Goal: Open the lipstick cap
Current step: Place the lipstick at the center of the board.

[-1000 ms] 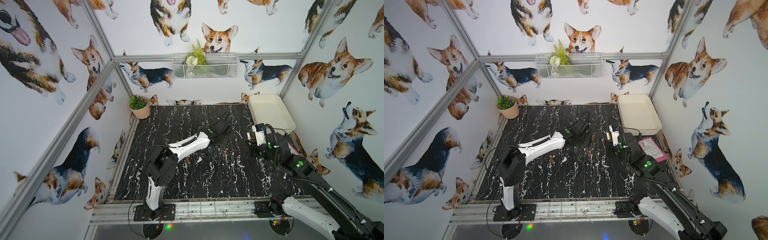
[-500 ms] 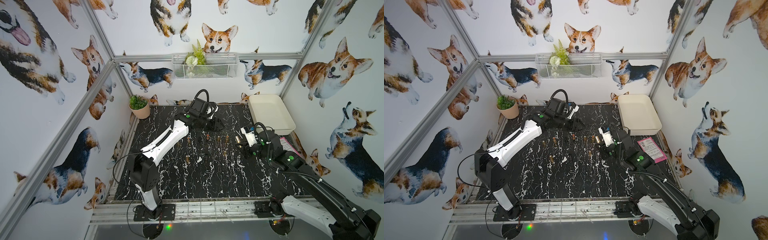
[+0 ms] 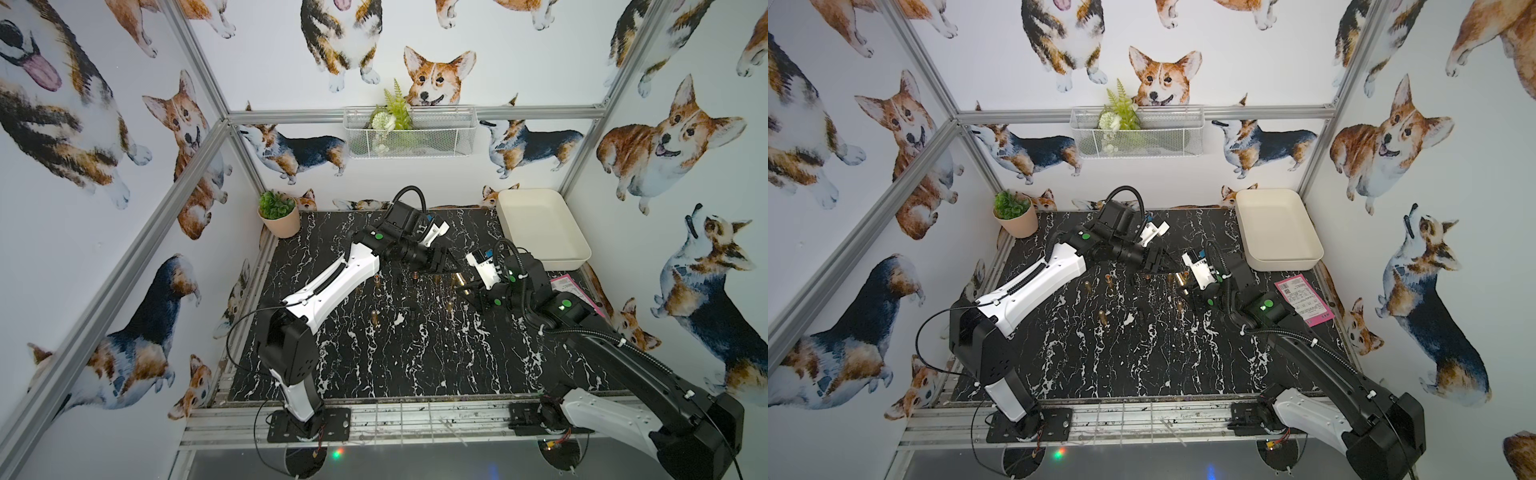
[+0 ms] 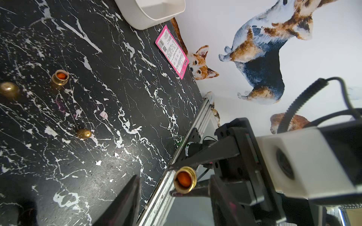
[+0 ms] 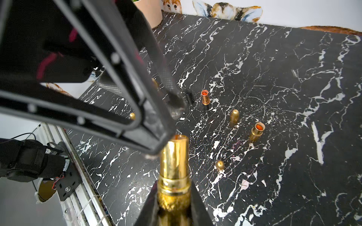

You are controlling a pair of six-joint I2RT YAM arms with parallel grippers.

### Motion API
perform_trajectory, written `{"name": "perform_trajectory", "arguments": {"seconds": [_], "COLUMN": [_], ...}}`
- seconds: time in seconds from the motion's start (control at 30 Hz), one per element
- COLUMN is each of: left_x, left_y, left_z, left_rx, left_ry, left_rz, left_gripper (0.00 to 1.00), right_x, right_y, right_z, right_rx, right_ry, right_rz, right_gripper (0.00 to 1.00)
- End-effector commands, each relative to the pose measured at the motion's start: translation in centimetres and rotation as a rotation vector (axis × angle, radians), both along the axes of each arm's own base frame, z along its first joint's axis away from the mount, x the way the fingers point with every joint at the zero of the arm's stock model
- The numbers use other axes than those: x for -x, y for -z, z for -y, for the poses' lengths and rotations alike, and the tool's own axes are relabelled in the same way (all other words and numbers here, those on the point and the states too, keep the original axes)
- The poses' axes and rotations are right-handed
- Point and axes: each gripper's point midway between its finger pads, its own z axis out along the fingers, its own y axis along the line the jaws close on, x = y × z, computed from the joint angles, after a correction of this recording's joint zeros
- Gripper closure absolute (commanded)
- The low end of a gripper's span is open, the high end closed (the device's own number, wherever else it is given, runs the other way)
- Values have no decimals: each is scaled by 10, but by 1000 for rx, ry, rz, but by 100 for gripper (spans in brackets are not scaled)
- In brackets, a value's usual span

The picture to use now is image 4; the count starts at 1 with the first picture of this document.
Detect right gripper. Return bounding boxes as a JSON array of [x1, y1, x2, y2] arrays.
[[168, 118, 286, 226]]

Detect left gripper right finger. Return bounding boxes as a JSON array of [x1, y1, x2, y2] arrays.
[[209, 176, 257, 226]]

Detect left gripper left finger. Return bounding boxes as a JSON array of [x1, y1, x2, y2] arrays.
[[94, 175, 141, 226]]

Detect gold lipstick cap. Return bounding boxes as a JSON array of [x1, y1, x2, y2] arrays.
[[1, 82, 19, 99], [76, 129, 92, 139]]

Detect gold lipstick lower right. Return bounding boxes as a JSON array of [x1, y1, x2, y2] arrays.
[[173, 166, 197, 188]]

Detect gold lipstick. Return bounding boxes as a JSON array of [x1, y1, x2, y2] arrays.
[[51, 70, 70, 86], [173, 166, 197, 188]]

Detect gold lipstick lower left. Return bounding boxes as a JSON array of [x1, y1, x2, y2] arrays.
[[51, 70, 70, 86]]

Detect pink printed card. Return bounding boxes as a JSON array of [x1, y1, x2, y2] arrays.
[[155, 25, 189, 80]]

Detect cream rectangular tray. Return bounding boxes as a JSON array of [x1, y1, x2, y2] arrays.
[[115, 0, 186, 30]]

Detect aluminium front rail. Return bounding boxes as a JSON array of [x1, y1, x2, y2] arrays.
[[136, 96, 217, 226]]

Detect black corrugated cable conduit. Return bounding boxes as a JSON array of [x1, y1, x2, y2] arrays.
[[276, 77, 362, 134]]

